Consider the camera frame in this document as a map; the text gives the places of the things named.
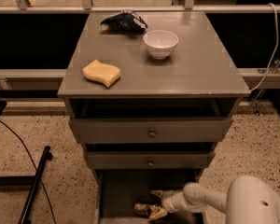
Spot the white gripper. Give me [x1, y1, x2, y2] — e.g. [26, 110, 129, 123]
[149, 190, 186, 220]

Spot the orange soda can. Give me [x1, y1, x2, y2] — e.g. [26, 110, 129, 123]
[134, 203, 160, 217]

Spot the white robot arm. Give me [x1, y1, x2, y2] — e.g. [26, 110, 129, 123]
[149, 175, 280, 224]

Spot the grey bottom drawer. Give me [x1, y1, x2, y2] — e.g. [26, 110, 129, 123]
[93, 169, 207, 224]

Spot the grey drawer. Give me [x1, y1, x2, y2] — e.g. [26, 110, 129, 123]
[93, 169, 207, 224]
[70, 118, 232, 144]
[86, 151, 215, 170]

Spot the grey middle drawer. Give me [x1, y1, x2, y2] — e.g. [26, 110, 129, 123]
[86, 151, 215, 170]

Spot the grey top drawer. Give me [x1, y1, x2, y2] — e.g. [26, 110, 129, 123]
[70, 118, 232, 144]

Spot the grey drawer cabinet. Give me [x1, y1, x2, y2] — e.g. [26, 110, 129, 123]
[57, 10, 252, 224]

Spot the black stand leg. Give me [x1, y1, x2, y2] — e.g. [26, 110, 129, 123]
[18, 146, 52, 224]

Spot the yellow sponge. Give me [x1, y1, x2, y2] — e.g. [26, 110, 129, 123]
[82, 60, 120, 88]

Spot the white bowl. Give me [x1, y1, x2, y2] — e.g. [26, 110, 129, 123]
[143, 30, 179, 60]

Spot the blue chip bag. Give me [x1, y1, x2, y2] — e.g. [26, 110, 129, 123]
[101, 9, 147, 34]

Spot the black floor cable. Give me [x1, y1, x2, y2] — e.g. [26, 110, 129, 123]
[0, 119, 58, 224]

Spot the metal railing frame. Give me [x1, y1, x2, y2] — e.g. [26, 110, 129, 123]
[0, 0, 280, 91]

